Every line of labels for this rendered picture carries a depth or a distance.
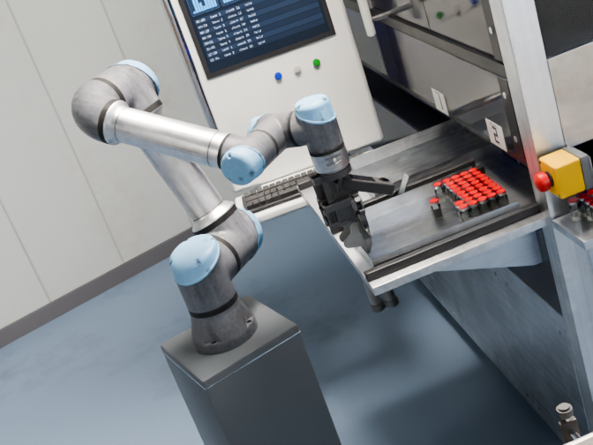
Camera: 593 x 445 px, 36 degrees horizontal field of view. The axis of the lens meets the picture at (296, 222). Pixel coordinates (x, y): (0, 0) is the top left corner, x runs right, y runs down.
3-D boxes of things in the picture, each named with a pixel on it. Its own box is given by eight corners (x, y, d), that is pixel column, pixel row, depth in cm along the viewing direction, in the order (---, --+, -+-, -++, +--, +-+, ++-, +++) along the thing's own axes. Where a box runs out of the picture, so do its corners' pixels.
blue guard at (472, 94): (309, 26, 371) (295, -18, 364) (528, 159, 193) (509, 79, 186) (307, 26, 371) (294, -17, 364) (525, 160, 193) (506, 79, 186)
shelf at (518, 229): (456, 129, 259) (454, 123, 258) (583, 210, 195) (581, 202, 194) (298, 192, 255) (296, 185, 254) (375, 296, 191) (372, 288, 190)
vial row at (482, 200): (461, 191, 217) (457, 173, 216) (493, 216, 201) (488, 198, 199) (454, 194, 217) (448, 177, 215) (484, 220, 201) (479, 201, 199)
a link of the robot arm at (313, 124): (299, 94, 190) (335, 89, 186) (315, 143, 195) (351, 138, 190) (282, 110, 184) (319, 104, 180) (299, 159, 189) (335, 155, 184)
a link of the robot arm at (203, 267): (176, 313, 206) (153, 262, 200) (206, 281, 216) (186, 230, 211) (219, 313, 200) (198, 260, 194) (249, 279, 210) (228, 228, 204)
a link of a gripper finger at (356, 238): (348, 260, 199) (335, 223, 195) (373, 251, 200) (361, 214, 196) (352, 267, 196) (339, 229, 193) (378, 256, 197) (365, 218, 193)
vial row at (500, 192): (479, 184, 218) (475, 166, 216) (512, 208, 201) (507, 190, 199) (470, 187, 218) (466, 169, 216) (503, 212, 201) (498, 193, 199)
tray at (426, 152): (461, 127, 254) (458, 116, 252) (502, 153, 230) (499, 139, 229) (348, 172, 251) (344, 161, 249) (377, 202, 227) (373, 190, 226)
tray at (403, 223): (474, 178, 222) (471, 166, 220) (521, 214, 198) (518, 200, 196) (343, 230, 219) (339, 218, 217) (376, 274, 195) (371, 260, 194)
